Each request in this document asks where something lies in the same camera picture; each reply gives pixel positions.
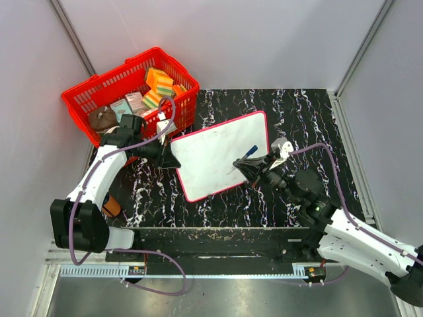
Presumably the striped sponge block lower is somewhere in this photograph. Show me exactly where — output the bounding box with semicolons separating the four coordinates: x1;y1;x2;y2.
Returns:
142;89;163;109

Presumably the aluminium rail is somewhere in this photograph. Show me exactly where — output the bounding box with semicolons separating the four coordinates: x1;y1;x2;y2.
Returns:
45;248;339;279

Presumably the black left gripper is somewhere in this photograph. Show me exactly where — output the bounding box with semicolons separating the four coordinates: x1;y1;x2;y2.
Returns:
133;133;181;170

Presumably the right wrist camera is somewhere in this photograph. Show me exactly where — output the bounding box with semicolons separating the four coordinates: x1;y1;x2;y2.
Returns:
271;137;294;162

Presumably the striped sponge block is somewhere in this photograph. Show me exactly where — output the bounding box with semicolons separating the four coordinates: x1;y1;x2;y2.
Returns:
142;89;163;109
155;75;174;97

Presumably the teal small box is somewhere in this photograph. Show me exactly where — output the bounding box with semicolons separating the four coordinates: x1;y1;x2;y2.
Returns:
110;99;132;118

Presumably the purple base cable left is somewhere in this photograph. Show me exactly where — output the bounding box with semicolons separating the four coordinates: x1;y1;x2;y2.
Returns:
115;249;190;297

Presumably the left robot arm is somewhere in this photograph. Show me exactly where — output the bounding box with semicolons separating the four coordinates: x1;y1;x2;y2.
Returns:
50;112;180;261

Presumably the brown round doughnut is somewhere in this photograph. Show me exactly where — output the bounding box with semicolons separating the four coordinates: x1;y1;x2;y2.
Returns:
88;106;118;133

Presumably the pink framed whiteboard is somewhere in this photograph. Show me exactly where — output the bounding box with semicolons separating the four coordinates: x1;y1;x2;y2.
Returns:
171;111;269;203

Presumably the blue capped whiteboard marker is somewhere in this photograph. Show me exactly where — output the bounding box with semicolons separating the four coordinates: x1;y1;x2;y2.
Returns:
227;145;258;175

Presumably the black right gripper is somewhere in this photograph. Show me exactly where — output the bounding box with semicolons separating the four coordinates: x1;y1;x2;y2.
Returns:
234;151;301;206

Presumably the orange cylindrical bottle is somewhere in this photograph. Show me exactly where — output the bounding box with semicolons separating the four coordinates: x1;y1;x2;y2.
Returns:
102;194;122;217

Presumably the red plastic basket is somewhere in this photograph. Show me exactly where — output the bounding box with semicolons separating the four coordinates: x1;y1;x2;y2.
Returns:
61;47;200;147

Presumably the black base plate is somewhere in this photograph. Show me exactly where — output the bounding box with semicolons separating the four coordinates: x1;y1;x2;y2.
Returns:
105;226;341;277

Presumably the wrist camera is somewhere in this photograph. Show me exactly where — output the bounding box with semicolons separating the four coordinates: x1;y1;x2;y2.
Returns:
271;137;294;162
157;112;176;135

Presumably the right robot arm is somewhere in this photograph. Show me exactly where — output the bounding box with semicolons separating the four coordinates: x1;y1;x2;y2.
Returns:
233;153;422;307

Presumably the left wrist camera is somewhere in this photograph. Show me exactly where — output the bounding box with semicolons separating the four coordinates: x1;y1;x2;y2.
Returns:
157;112;176;135

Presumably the pink small box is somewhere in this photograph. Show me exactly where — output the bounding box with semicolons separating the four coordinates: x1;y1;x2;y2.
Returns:
125;92;145;112

